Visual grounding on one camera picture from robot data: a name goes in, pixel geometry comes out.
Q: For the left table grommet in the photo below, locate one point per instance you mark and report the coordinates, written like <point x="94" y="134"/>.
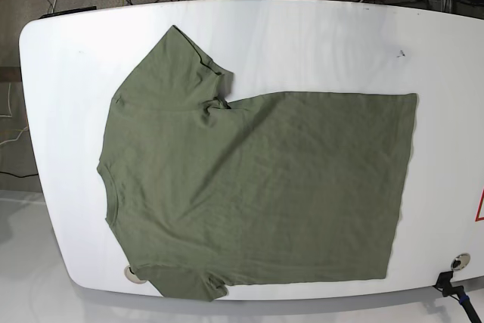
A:
<point x="132" y="277"/>

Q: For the table grommet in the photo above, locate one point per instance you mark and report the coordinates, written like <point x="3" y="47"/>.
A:
<point x="460" y="262"/>
<point x="132" y="277"/>

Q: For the red triangle sticker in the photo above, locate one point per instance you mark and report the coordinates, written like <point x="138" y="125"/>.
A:
<point x="479" y="213"/>

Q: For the right table grommet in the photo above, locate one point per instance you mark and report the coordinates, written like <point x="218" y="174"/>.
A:
<point x="460" y="262"/>

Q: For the black table clamp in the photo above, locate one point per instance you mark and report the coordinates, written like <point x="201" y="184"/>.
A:
<point x="447" y="289"/>

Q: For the olive green T-shirt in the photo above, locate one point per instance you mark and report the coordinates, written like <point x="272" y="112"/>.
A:
<point x="287" y="187"/>

